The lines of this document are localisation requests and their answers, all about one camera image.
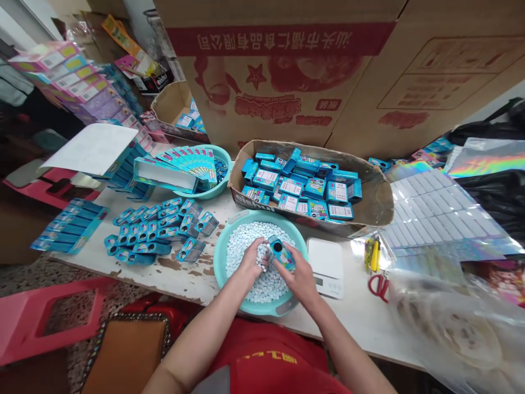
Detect person's body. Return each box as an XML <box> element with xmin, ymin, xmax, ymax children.
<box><xmin>196</xmin><ymin>316</ymin><xmax>354</xmax><ymax>394</ymax></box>

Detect orange and pink card packets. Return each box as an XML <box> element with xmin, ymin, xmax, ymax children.
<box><xmin>101</xmin><ymin>14</ymin><xmax>167</xmax><ymax>79</ymax></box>

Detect pile of white candy tablets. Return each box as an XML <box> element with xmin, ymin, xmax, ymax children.
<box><xmin>225</xmin><ymin>221</ymin><xmax>293</xmax><ymax>304</ymax></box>

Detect small teal plastic basin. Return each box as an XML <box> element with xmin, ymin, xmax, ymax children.
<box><xmin>155</xmin><ymin>143</ymin><xmax>234</xmax><ymax>201</ymax></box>

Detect holographic sheet of white labels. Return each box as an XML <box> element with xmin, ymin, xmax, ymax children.
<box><xmin>378</xmin><ymin>167</ymin><xmax>518</xmax><ymax>265</ymax></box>

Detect small cardboard box with packets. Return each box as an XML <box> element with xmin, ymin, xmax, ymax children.
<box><xmin>150</xmin><ymin>80</ymin><xmax>207</xmax><ymax>142</ymax></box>

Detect heap of blue boxed cases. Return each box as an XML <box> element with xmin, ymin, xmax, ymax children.
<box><xmin>240</xmin><ymin>147</ymin><xmax>363</xmax><ymax>224</ymax></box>

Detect stack of blue cartons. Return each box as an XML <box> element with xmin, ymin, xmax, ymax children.
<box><xmin>92</xmin><ymin>138</ymin><xmax>159</xmax><ymax>202</ymax></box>

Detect person's left hand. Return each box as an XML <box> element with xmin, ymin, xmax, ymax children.
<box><xmin>234</xmin><ymin>237</ymin><xmax>271</xmax><ymax>285</ymax></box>

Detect person's right hand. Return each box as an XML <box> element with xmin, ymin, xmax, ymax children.
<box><xmin>273</xmin><ymin>242</ymin><xmax>323</xmax><ymax>307</ymax></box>

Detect person's right fingers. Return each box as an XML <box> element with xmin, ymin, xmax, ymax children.
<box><xmin>282</xmin><ymin>242</ymin><xmax>301</xmax><ymax>268</ymax></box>

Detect large printed cardboard carton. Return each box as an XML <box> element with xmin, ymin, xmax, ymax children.
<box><xmin>152</xmin><ymin>0</ymin><xmax>525</xmax><ymax>161</ymax></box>

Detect handful of white tablets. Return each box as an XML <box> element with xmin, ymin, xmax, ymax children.
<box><xmin>255</xmin><ymin>245</ymin><xmax>271</xmax><ymax>274</ymax></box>

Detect row of flat blue cartons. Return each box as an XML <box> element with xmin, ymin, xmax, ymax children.
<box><xmin>132</xmin><ymin>145</ymin><xmax>217</xmax><ymax>195</ymax></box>

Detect single blue candy case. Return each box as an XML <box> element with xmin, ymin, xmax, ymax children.
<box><xmin>267</xmin><ymin>234</ymin><xmax>297</xmax><ymax>274</ymax></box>

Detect pile of open blue cases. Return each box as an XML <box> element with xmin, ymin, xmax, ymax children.
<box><xmin>103</xmin><ymin>196</ymin><xmax>220</xmax><ymax>266</ymax></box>

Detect low brown cardboard tray box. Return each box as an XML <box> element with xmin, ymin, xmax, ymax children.
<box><xmin>227</xmin><ymin>139</ymin><xmax>395</xmax><ymax>240</ymax></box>

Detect black plastic bag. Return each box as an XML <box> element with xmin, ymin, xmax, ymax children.
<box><xmin>461</xmin><ymin>169</ymin><xmax>525</xmax><ymax>249</ymax></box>
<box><xmin>446</xmin><ymin>96</ymin><xmax>525</xmax><ymax>147</ymax></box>

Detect yellow utility knife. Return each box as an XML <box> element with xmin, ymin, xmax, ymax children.
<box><xmin>364</xmin><ymin>237</ymin><xmax>381</xmax><ymax>275</ymax></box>

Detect stack of pink purple boxes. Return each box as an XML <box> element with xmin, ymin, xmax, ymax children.
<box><xmin>7</xmin><ymin>40</ymin><xmax>158</xmax><ymax>153</ymax></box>

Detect white paper sheet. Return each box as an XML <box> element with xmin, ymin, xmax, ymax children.
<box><xmin>37</xmin><ymin>123</ymin><xmax>139</xmax><ymax>178</ymax></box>

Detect red scissors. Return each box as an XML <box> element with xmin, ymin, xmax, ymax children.
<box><xmin>367</xmin><ymin>273</ymin><xmax>390</xmax><ymax>304</ymax></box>

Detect pink plastic stool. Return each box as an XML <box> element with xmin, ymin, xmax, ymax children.
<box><xmin>1</xmin><ymin>165</ymin><xmax>102</xmax><ymax>211</ymax></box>
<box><xmin>0</xmin><ymin>276</ymin><xmax>120</xmax><ymax>367</ymax></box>

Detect red stool with brown cushion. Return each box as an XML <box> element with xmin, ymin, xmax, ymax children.
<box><xmin>80</xmin><ymin>293</ymin><xmax>200</xmax><ymax>394</ymax></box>

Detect white kitchen scale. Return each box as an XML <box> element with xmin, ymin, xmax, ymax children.
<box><xmin>307</xmin><ymin>237</ymin><xmax>345</xmax><ymax>300</ymax></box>

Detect large teal plastic basin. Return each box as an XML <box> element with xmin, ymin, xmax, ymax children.
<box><xmin>213</xmin><ymin>208</ymin><xmax>309</xmax><ymax>317</ymax></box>

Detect stack of blue display trays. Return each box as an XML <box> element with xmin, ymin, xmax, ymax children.
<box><xmin>30</xmin><ymin>198</ymin><xmax>110</xmax><ymax>256</ymax></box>

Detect holographic foil bag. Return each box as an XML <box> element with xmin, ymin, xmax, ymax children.
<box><xmin>444</xmin><ymin>137</ymin><xmax>525</xmax><ymax>179</ymax></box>

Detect pile of clear plastic bags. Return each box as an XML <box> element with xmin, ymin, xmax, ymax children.
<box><xmin>384</xmin><ymin>264</ymin><xmax>525</xmax><ymax>394</ymax></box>

